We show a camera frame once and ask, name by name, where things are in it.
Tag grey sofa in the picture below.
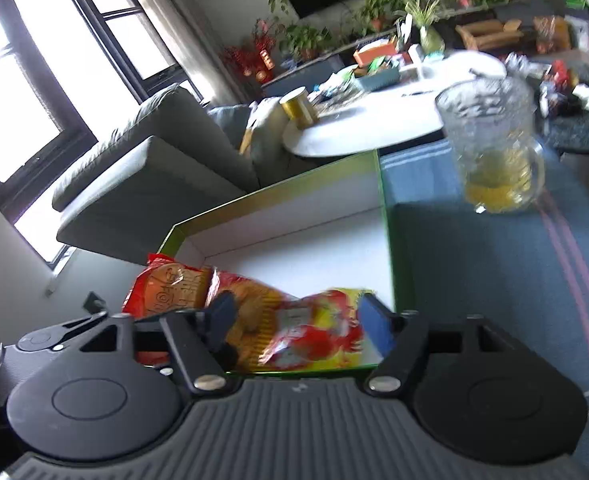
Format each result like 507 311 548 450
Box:
52 82 285 266

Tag dark round table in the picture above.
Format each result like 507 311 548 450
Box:
539 62 589 156

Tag orange red snack packet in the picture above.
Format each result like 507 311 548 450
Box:
122 254 215 366

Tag spider plant in vase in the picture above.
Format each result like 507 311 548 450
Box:
394 0 447 56

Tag teal basket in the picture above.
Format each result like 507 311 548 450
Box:
351 65 402 92

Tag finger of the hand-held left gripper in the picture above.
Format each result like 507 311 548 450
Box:
17 311 109 352

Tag grey television cabinet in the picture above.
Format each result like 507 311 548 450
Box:
262 0 575 98

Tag green cardboard box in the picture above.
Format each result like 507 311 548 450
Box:
157 150 415 375

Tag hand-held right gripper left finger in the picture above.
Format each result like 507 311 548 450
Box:
77 292 240 396

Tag gold can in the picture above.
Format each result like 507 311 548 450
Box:
279 87 320 128

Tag open cardboard box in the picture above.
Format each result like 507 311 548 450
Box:
454 19 525 51

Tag orange bag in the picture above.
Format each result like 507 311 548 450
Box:
533 16 572 53

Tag white cushion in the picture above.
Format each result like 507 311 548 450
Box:
244 97 290 161

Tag blue striped tablecloth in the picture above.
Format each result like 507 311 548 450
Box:
379 140 589 480

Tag beige curtain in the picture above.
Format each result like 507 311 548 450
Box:
117 0 245 106

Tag red yellow snack packet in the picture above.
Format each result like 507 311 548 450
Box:
209 270 377 373

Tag red flower decoration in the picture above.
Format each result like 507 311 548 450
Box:
224 20 280 83

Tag glass mug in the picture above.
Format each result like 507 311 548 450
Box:
434 77 546 215

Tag dark framed window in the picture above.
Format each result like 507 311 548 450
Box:
0 0 205 271

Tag round white table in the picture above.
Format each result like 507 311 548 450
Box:
282 52 510 158

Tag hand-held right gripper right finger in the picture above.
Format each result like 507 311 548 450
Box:
358 292 521 396

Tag orange box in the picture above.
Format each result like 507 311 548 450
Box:
353 40 400 67

